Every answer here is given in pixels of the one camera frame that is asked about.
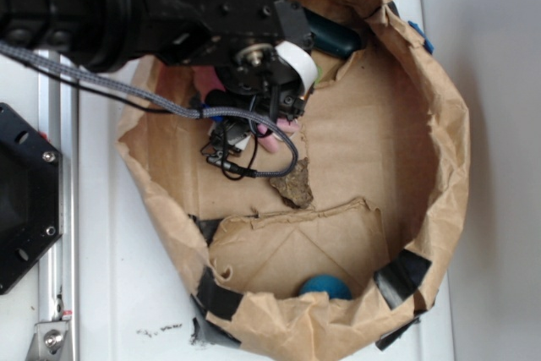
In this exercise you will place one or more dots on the aluminium rail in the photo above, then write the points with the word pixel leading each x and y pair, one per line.
pixel 56 334

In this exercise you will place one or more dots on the blue ball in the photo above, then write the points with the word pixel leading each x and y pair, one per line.
pixel 334 287

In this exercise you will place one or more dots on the pink plush bunny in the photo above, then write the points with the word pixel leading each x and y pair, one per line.
pixel 206 80

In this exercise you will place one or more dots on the green plush toy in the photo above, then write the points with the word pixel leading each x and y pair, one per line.
pixel 319 75

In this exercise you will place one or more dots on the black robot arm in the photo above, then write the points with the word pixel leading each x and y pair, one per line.
pixel 99 35

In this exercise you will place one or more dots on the dark green oblong case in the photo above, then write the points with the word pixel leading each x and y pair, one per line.
pixel 332 38

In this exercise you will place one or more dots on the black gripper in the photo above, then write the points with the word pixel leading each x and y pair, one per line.
pixel 241 39

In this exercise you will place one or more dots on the brown paper bag container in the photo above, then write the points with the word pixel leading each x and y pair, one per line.
pixel 387 136

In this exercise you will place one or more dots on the brown rock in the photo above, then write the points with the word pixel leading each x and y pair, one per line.
pixel 294 188

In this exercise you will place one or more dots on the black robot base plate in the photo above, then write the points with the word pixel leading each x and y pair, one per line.
pixel 30 197

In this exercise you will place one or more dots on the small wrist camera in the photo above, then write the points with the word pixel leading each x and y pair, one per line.
pixel 227 137

